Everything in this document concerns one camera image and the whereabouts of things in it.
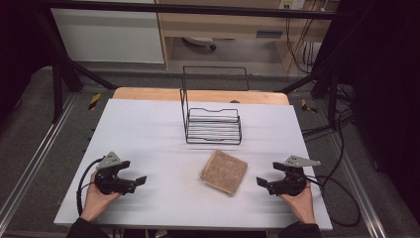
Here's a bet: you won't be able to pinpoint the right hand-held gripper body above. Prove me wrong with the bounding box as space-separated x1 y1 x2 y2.
267 155 321 196

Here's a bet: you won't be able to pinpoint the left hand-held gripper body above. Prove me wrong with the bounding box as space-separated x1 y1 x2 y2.
94 151 137 195

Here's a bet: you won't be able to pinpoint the brown towel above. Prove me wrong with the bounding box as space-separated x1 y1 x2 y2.
199 149 249 197

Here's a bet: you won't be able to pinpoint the black wire rack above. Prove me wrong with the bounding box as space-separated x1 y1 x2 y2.
179 65 251 146

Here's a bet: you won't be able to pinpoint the person's left hand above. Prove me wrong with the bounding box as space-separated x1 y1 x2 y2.
79 170 122 223

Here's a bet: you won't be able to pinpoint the person's right hand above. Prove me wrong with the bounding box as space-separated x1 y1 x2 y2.
279 179 317 225

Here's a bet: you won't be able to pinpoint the yellow black floor tape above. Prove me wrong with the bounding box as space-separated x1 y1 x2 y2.
87 92 102 111
300 98 319 114

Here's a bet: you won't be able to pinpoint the wooden table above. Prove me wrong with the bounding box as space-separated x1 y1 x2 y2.
112 86 291 106

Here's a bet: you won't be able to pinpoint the black curtain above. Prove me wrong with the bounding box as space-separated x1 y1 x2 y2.
311 0 420 216
0 0 65 123

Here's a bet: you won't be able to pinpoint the white cabinet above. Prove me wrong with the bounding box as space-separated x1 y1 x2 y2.
51 7 165 64

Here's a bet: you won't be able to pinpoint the office chair base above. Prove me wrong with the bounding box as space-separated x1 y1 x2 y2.
181 36 218 52

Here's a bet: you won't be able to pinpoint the light wooden desk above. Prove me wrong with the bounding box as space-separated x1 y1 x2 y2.
154 0 341 72

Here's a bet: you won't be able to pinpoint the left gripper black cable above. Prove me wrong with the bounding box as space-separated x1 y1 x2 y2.
75 157 105 216

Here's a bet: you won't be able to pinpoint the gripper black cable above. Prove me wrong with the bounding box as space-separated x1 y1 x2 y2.
306 174 362 228
75 157 105 216

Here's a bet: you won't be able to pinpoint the black floor cables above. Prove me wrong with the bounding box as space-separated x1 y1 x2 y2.
300 83 356 143

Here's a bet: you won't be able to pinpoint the aluminium floor rail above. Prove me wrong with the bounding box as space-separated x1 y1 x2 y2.
325 130 388 238
0 93 79 226

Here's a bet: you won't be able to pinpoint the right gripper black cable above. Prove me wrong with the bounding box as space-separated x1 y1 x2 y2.
306 174 362 228

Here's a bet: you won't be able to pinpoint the hanging cables under desk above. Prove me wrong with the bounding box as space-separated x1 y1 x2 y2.
284 16 315 74

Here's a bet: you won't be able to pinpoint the white wall socket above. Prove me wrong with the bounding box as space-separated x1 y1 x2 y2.
278 0 307 11

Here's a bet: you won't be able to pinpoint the black metal frame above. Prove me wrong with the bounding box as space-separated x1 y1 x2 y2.
33 0 353 124

